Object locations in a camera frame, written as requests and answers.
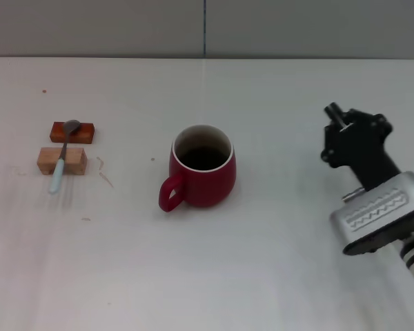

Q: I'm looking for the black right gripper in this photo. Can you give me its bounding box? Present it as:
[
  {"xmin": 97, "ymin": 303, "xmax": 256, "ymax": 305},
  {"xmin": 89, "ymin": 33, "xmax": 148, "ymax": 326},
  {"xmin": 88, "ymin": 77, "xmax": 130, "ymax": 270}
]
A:
[{"xmin": 319, "ymin": 101, "xmax": 404, "ymax": 191}]

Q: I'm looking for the red ceramic cup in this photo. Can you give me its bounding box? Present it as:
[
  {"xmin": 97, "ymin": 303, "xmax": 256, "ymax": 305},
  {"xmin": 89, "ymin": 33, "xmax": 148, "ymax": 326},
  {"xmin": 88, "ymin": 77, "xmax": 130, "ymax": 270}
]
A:
[{"xmin": 158, "ymin": 124, "xmax": 237, "ymax": 213}]

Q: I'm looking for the light blue handled metal spoon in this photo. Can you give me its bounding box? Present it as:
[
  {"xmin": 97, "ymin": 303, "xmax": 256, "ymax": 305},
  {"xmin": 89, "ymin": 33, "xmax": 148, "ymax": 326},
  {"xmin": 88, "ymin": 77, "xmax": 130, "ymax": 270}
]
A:
[{"xmin": 48, "ymin": 119, "xmax": 81, "ymax": 195}]

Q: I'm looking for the reddish brown wooden block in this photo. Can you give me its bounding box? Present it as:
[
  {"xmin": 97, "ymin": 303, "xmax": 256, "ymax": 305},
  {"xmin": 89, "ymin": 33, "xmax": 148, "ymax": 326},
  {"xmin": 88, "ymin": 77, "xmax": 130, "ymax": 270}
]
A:
[{"xmin": 49, "ymin": 121, "xmax": 97, "ymax": 144}]

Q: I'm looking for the light wooden block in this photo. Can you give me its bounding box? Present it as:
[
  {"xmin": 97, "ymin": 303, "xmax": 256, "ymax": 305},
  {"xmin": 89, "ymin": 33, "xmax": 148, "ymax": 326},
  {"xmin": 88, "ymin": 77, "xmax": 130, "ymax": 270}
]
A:
[{"xmin": 37, "ymin": 147, "xmax": 88, "ymax": 176}]

